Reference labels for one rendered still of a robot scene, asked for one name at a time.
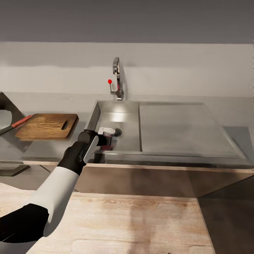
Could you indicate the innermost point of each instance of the parer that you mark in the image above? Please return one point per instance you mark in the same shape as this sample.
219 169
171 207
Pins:
17 123

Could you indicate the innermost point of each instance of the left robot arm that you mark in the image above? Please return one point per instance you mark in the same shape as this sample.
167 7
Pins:
41 214

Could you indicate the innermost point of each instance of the cutting board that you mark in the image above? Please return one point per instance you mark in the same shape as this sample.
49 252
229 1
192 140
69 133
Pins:
47 126

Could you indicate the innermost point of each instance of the drop in sink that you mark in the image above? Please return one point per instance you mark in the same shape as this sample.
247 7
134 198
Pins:
159 127

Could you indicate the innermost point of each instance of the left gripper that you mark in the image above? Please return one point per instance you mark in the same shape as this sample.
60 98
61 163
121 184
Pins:
106 140

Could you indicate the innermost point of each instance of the dishwasher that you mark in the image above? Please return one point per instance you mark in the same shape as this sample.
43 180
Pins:
24 176

